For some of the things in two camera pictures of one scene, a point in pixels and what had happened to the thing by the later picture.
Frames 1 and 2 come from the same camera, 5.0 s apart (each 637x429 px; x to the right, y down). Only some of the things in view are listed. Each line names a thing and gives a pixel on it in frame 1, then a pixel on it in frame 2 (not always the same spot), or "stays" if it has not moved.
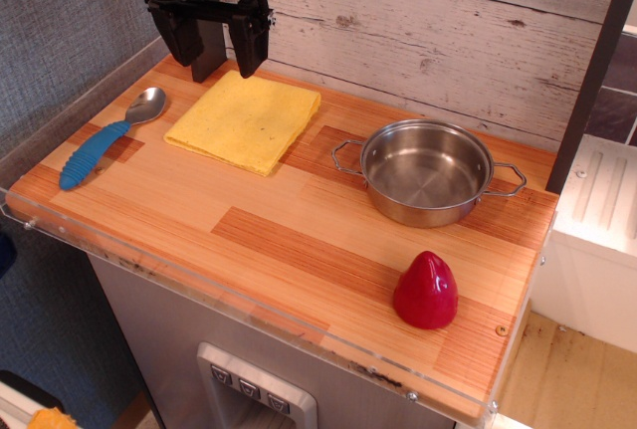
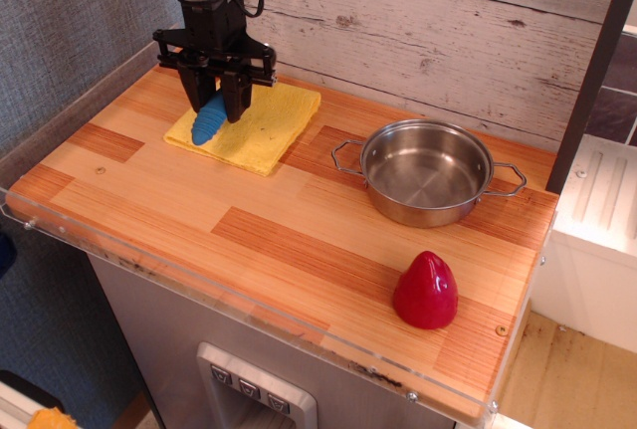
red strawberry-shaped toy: x=426 y=296 stays
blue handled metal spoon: x=147 y=105 to x=210 y=116
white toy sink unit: x=587 y=277 stays
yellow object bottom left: x=51 y=418 stays
